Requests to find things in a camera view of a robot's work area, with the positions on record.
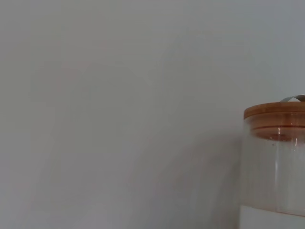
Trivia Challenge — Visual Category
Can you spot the round bamboo jar lid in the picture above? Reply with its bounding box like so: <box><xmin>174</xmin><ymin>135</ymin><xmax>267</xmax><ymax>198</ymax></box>
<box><xmin>243</xmin><ymin>102</ymin><xmax>305</xmax><ymax>142</ymax></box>

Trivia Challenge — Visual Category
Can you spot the glass drink dispenser jar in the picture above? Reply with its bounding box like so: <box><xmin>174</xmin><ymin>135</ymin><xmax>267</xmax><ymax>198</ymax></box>
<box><xmin>240</xmin><ymin>114</ymin><xmax>305</xmax><ymax>229</ymax></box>

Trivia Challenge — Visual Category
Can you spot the metal strap lid handle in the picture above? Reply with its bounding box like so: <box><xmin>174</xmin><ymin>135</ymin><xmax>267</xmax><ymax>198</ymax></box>
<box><xmin>280</xmin><ymin>94</ymin><xmax>305</xmax><ymax>104</ymax></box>

